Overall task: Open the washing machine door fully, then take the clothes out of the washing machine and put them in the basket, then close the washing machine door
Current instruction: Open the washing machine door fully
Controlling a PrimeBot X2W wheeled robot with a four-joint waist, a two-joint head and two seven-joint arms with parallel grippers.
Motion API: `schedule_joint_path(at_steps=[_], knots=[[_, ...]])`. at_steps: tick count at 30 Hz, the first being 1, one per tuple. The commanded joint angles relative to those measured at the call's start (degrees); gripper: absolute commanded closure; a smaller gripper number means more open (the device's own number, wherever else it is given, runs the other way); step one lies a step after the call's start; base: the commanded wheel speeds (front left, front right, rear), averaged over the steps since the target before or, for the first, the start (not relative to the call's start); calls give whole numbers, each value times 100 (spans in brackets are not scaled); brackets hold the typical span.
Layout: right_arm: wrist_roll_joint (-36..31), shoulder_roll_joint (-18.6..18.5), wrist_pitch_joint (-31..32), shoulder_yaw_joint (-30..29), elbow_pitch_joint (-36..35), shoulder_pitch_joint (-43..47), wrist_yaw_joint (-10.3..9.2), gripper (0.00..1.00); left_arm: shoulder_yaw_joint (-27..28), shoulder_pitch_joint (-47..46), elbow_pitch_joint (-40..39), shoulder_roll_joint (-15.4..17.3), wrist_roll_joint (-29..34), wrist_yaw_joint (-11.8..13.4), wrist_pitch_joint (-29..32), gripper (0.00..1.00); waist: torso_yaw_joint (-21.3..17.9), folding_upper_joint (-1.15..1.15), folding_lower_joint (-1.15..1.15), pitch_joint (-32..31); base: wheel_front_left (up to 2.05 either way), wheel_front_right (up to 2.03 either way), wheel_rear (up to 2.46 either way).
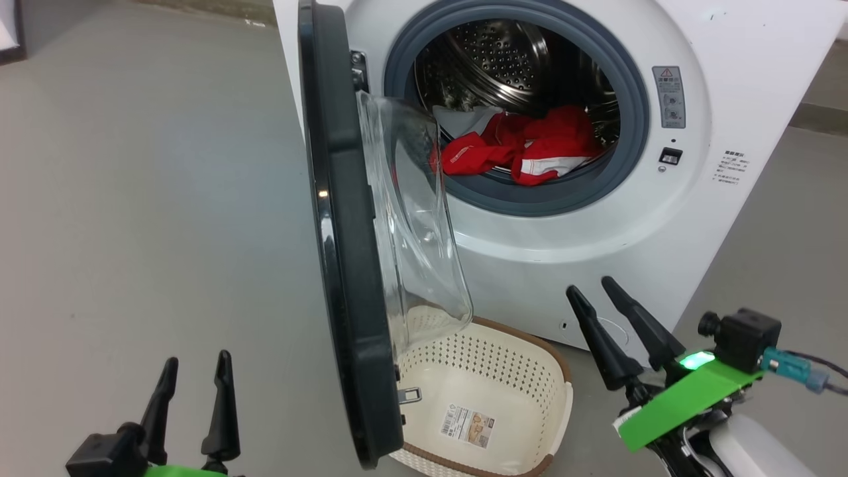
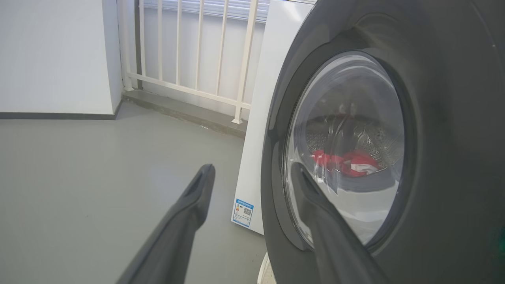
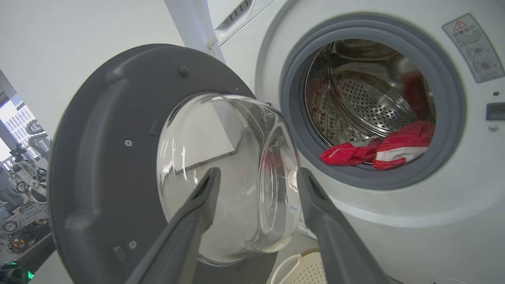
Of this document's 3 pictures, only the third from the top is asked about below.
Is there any white slanted pole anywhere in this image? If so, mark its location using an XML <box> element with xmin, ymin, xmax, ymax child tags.
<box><xmin>164</xmin><ymin>0</ymin><xmax>226</xmax><ymax>64</ymax></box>

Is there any background robot equipment clutter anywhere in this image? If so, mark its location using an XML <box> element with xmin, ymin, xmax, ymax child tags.
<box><xmin>0</xmin><ymin>118</ymin><xmax>52</xmax><ymax>255</ymax></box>

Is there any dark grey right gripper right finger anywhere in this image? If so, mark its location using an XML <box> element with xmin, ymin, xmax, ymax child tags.
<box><xmin>296</xmin><ymin>167</ymin><xmax>391</xmax><ymax>284</ymax></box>

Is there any white front-load washing machine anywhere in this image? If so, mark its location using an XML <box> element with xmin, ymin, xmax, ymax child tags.
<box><xmin>215</xmin><ymin>0</ymin><xmax>505</xmax><ymax>284</ymax></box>

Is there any round grey glass washer door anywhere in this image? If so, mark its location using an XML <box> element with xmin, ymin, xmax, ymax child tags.
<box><xmin>47</xmin><ymin>43</ymin><xmax>302</xmax><ymax>284</ymax></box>

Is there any red garment with white band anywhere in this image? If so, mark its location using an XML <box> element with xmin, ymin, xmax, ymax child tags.
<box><xmin>320</xmin><ymin>120</ymin><xmax>435</xmax><ymax>171</ymax></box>

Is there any grey warning sticker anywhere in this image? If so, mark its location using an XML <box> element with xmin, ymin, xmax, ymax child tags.
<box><xmin>442</xmin><ymin>13</ymin><xmax>505</xmax><ymax>83</ymax></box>

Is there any cream perforated laundry basket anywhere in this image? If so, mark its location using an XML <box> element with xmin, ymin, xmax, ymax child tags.
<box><xmin>270</xmin><ymin>248</ymin><xmax>328</xmax><ymax>284</ymax></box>

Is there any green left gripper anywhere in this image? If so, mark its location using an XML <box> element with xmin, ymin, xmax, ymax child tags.
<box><xmin>0</xmin><ymin>260</ymin><xmax>35</xmax><ymax>284</ymax></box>

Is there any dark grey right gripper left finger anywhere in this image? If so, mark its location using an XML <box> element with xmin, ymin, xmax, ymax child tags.
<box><xmin>126</xmin><ymin>167</ymin><xmax>221</xmax><ymax>284</ymax></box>

